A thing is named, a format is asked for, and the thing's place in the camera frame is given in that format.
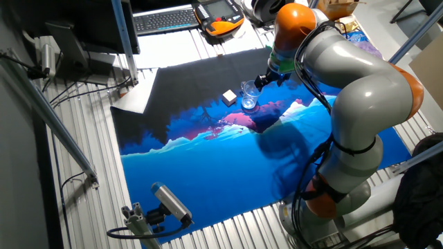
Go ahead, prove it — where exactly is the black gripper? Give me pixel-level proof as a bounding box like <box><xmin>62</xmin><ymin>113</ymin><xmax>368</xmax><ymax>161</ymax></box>
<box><xmin>254</xmin><ymin>67</ymin><xmax>292</xmax><ymax>93</ymax></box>

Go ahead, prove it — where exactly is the clear plastic cup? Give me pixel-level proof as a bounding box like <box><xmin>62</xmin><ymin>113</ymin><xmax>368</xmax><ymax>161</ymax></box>
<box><xmin>240</xmin><ymin>80</ymin><xmax>263</xmax><ymax>110</ymax></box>

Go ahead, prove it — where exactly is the small white cube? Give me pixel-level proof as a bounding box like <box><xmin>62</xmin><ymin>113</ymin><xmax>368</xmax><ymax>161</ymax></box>
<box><xmin>221</xmin><ymin>89</ymin><xmax>238</xmax><ymax>107</ymax></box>

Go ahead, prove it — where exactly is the black round drum object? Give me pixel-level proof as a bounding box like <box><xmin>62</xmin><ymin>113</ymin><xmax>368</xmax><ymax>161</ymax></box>
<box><xmin>251</xmin><ymin>0</ymin><xmax>295</xmax><ymax>25</ymax></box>

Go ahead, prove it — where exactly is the orange and grey teach pendant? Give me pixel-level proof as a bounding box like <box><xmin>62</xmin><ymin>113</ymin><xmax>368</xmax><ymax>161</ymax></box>
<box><xmin>192</xmin><ymin>0</ymin><xmax>246</xmax><ymax>38</ymax></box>

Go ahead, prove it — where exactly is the blue landscape print mat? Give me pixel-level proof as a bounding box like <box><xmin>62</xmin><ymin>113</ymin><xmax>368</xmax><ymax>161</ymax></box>
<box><xmin>109</xmin><ymin>47</ymin><xmax>413</xmax><ymax>245</ymax></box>

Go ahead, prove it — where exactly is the brown cardboard box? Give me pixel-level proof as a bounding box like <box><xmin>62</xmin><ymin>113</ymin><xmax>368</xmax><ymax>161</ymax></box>
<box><xmin>316</xmin><ymin>0</ymin><xmax>367</xmax><ymax>21</ymax></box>

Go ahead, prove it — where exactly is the black computer keyboard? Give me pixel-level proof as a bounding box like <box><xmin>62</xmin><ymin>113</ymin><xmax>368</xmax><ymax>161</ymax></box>
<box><xmin>132</xmin><ymin>3</ymin><xmax>200</xmax><ymax>37</ymax></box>

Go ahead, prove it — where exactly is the beige cardboard panel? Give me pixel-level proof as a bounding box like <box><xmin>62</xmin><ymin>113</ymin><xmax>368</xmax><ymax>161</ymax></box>
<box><xmin>408</xmin><ymin>41</ymin><xmax>443</xmax><ymax>102</ymax></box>

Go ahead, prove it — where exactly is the black computer monitor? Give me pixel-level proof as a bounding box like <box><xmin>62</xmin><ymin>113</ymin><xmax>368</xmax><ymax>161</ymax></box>
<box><xmin>13</xmin><ymin>0</ymin><xmax>141</xmax><ymax>86</ymax></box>

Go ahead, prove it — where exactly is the black fabric bundle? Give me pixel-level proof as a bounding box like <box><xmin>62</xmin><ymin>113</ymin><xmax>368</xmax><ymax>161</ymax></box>
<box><xmin>392</xmin><ymin>132</ymin><xmax>443</xmax><ymax>249</ymax></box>

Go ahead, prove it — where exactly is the long diagonal aluminium beam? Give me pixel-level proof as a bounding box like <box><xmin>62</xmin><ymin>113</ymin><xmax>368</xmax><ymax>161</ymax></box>
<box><xmin>0</xmin><ymin>51</ymin><xmax>100</xmax><ymax>190</ymax></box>

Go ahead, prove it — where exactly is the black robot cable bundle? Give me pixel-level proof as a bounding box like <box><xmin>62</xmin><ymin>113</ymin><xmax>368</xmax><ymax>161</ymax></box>
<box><xmin>290</xmin><ymin>21</ymin><xmax>350</xmax><ymax>248</ymax></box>

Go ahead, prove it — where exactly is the upright aluminium frame beam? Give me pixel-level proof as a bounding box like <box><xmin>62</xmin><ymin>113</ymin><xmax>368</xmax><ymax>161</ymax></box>
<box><xmin>110</xmin><ymin>0</ymin><xmax>140</xmax><ymax>86</ymax></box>

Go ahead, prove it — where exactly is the silver camera with blue end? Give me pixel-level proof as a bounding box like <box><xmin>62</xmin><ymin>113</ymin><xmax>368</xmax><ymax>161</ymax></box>
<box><xmin>150</xmin><ymin>181</ymin><xmax>195</xmax><ymax>228</ymax></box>

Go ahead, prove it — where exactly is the grey diagonal frame beam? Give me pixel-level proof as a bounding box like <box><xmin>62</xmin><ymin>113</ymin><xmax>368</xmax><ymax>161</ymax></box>
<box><xmin>388</xmin><ymin>1</ymin><xmax>443</xmax><ymax>65</ymax></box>

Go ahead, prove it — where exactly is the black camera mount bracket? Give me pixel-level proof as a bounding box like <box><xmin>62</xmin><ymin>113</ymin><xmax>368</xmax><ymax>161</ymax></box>
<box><xmin>145</xmin><ymin>203</ymin><xmax>171</xmax><ymax>234</ymax></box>

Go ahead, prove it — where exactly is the grey frame beam beside fabric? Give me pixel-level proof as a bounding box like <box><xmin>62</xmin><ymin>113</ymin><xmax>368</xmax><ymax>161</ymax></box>
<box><xmin>391</xmin><ymin>140</ymin><xmax>443</xmax><ymax>175</ymax></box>

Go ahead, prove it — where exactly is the short aluminium profile post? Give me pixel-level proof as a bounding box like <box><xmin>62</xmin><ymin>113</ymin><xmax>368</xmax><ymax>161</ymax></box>
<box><xmin>120</xmin><ymin>202</ymin><xmax>163</xmax><ymax>249</ymax></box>

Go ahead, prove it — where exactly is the black camera cable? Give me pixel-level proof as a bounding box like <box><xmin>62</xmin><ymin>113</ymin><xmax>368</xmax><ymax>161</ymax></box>
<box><xmin>106</xmin><ymin>221</ymin><xmax>188</xmax><ymax>240</ymax></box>

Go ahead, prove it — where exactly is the small silver cylindrical camera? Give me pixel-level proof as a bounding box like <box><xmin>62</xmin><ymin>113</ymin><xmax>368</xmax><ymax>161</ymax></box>
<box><xmin>41</xmin><ymin>43</ymin><xmax>57</xmax><ymax>78</ymax></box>

